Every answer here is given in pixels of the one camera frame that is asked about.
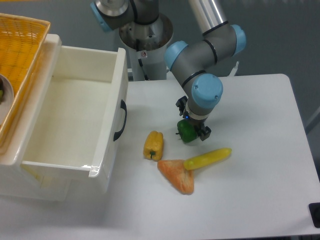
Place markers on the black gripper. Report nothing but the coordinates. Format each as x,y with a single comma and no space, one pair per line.
197,121

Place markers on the green bell pepper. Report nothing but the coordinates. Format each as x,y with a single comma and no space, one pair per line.
186,131

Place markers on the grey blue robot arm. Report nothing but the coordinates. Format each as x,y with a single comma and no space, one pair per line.
188,63

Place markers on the yellow bell pepper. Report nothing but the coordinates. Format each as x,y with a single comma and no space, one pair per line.
154,146

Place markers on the orange triangular bread slice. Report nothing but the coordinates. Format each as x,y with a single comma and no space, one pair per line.
175,172

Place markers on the white open drawer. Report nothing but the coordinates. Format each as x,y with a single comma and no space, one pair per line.
73,135

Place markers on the black corner table fixture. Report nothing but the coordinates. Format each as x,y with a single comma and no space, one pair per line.
314,209

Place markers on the yellow woven plastic basket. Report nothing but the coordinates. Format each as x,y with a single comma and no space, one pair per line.
21,41

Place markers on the white plate with food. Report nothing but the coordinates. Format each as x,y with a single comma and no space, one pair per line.
6,97

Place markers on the white drawer cabinet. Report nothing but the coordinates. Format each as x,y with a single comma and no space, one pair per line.
17,179

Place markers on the black drawer handle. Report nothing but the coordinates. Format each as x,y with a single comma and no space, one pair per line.
122,121

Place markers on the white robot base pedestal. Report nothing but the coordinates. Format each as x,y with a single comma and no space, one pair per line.
146,46

